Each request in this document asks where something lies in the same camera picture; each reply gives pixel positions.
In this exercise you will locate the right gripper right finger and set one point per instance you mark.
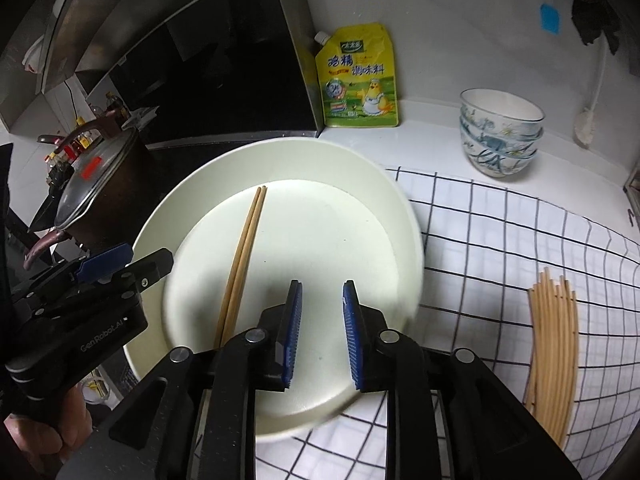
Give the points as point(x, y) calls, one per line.
point(383, 359)

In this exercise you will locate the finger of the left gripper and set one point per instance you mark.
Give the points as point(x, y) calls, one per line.
point(145, 272)
point(104, 265)

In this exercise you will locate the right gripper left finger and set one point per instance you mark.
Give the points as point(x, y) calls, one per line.
point(259, 359)

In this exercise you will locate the wooden chopstick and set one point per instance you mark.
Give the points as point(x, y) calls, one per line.
point(571, 362)
point(239, 283)
point(559, 355)
point(544, 346)
point(225, 303)

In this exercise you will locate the left hand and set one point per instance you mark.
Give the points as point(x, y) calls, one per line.
point(36, 440)

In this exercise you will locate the dark pot with glass lid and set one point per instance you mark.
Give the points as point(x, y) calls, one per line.
point(112, 190)

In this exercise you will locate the checkered white cloth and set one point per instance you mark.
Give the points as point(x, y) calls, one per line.
point(484, 248)

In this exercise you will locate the white round plate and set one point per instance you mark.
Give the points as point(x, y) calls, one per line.
point(330, 216)

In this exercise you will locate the wooden chopstick on cloth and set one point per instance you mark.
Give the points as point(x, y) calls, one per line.
point(544, 346)
point(571, 362)
point(559, 355)

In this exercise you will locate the bottom floral bowl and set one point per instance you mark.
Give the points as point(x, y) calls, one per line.
point(495, 157)

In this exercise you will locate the floral bowl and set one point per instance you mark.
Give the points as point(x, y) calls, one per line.
point(502, 103)
point(495, 157)

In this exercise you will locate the black range hood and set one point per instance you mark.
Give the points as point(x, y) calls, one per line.
point(210, 70)

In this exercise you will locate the top floral bowl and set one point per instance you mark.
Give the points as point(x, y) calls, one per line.
point(502, 103)

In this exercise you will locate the yellow seasoning pouch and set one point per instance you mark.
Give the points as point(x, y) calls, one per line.
point(356, 74)

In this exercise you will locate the white hanging brush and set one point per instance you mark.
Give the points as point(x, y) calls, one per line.
point(584, 121)

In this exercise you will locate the black hanging cloth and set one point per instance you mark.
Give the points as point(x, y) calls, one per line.
point(595, 18)

